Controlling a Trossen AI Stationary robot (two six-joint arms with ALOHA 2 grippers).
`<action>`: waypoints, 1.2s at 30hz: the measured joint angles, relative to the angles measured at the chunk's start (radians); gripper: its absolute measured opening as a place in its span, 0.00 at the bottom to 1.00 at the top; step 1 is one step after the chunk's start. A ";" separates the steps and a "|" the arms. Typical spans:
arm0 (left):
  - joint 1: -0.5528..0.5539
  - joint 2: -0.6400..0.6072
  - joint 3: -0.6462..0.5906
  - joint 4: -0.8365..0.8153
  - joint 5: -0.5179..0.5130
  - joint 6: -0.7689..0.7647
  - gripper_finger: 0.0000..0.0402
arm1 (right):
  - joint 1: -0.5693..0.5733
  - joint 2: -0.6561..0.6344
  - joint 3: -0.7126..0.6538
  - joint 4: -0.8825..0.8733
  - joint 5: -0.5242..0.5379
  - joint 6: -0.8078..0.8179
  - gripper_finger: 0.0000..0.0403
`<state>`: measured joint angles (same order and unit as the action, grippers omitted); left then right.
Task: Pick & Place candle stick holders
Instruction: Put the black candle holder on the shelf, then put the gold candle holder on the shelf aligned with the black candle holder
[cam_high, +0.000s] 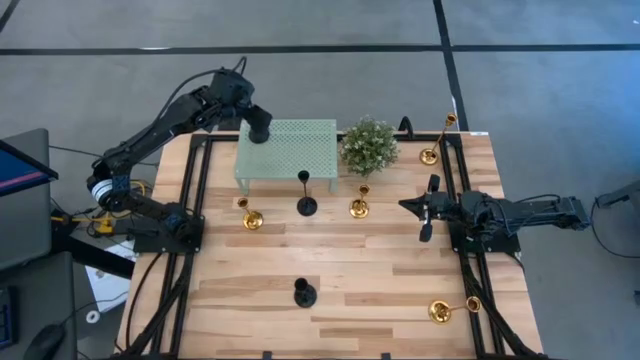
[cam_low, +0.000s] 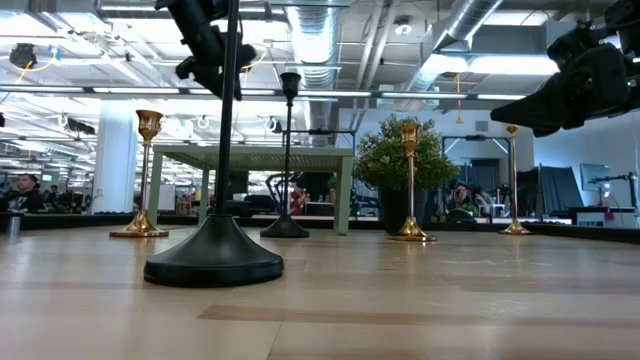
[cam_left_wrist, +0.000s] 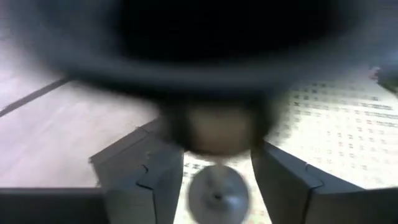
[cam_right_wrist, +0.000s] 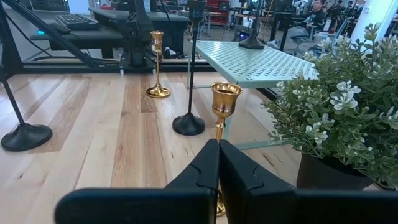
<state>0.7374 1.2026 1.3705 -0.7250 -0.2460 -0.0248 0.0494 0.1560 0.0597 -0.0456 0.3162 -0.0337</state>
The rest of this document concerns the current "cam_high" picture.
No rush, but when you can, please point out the mint green perforated shelf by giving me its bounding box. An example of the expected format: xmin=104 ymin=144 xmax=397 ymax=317
xmin=233 ymin=118 xmax=340 ymax=196

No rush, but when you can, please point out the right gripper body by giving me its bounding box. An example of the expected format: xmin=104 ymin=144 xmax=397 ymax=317
xmin=432 ymin=191 xmax=464 ymax=224

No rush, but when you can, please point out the grey desk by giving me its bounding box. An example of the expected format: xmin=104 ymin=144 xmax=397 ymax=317
xmin=0 ymin=251 xmax=79 ymax=360

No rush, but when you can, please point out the monitor with blue screen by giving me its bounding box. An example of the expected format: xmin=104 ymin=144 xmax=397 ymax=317
xmin=0 ymin=138 xmax=60 ymax=198

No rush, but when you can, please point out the potted plant with white flowers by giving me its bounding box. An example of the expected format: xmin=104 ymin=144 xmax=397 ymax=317
xmin=338 ymin=114 xmax=401 ymax=179

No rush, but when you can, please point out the yellow cable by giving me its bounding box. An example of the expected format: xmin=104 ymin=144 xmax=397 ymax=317
xmin=64 ymin=180 xmax=149 ymax=236

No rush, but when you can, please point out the short gold candlestick holder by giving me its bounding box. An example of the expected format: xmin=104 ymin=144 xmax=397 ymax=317
xmin=236 ymin=196 xmax=265 ymax=232
xmin=348 ymin=183 xmax=372 ymax=220

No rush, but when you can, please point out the white paper sheet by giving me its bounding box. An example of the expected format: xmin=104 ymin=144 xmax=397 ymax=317
xmin=83 ymin=242 xmax=136 ymax=315

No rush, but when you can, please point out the black aluminium table frame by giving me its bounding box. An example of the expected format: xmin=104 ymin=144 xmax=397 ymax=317
xmin=107 ymin=130 xmax=551 ymax=360

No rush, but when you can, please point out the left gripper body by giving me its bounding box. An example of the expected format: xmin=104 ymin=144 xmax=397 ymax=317
xmin=209 ymin=68 xmax=257 ymax=121

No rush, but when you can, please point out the tall gold candlestick holder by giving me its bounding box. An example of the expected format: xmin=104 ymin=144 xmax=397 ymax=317
xmin=428 ymin=295 xmax=482 ymax=325
xmin=418 ymin=113 xmax=459 ymax=167

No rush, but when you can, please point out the black computer mouse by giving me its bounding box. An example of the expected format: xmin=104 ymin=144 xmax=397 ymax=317
xmin=22 ymin=323 xmax=67 ymax=360

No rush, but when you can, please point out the grey cabinet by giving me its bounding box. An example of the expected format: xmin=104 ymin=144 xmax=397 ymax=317
xmin=0 ymin=128 xmax=52 ymax=274

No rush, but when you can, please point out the black keyboard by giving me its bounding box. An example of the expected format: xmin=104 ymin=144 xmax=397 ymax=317
xmin=0 ymin=287 xmax=17 ymax=350

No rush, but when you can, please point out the black table leg bar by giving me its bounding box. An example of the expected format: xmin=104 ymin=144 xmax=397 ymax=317
xmin=49 ymin=209 xmax=136 ymax=280

